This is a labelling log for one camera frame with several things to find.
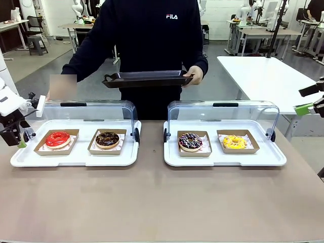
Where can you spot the black serving tray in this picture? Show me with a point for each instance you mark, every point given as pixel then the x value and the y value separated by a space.
pixel 152 81

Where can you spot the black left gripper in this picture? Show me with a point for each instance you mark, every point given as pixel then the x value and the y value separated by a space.
pixel 12 120

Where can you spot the wooden background table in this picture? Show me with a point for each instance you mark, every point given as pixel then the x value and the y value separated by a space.
pixel 73 25

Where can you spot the person's left hand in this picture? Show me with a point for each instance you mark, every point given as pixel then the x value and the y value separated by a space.
pixel 197 76

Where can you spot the person's right hand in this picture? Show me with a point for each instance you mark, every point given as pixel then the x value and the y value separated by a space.
pixel 63 88

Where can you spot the person's left forearm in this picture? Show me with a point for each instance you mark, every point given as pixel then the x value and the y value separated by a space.
pixel 198 60

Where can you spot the person in navy sweatshirt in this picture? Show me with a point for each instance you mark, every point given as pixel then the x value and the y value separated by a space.
pixel 152 45

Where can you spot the black tripod stand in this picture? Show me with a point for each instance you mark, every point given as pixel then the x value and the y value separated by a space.
pixel 277 30

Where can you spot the background person in black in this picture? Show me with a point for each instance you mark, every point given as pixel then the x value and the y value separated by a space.
pixel 315 7

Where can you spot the white display tray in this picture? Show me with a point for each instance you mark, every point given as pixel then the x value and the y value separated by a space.
pixel 227 161
pixel 76 160

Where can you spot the red glazed donut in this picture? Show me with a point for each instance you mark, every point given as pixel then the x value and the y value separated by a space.
pixel 50 140

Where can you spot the white side table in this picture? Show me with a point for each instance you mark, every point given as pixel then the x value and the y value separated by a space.
pixel 265 81

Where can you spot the clear hinged tray cover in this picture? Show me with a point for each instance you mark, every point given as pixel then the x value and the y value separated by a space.
pixel 101 108
pixel 202 111

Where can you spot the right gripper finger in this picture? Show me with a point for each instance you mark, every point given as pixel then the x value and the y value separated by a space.
pixel 314 89
pixel 305 109

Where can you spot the yellow glazed donut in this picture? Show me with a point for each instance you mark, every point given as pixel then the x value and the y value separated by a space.
pixel 227 143

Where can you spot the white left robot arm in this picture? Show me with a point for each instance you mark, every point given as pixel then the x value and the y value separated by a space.
pixel 8 101

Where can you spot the white smiley paper liner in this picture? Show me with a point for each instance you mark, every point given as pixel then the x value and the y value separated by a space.
pixel 122 141
pixel 73 139
pixel 206 145
pixel 250 141

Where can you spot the brown cardboard donut box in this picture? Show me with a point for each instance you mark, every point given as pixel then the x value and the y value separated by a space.
pixel 240 151
pixel 40 151
pixel 106 153
pixel 195 154

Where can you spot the chocolate donut colourful sprinkles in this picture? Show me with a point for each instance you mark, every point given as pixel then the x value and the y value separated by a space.
pixel 184 146

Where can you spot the beige background table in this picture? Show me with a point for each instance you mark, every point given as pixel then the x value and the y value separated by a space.
pixel 268 33

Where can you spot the chocolate donut with nuts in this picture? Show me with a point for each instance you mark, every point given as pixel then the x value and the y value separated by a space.
pixel 101 142

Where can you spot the person's right forearm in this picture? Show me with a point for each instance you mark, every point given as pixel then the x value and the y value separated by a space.
pixel 81 68

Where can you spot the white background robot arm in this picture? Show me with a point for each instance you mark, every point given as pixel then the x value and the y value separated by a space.
pixel 244 12
pixel 77 10

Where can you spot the grey plastic stool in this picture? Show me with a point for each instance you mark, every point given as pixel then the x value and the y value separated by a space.
pixel 38 41

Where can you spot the light wooden background desk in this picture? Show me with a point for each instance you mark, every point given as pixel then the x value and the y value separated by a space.
pixel 12 23

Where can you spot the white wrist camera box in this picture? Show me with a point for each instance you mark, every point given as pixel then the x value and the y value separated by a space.
pixel 40 106

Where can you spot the black office chair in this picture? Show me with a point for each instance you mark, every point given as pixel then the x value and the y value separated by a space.
pixel 35 24

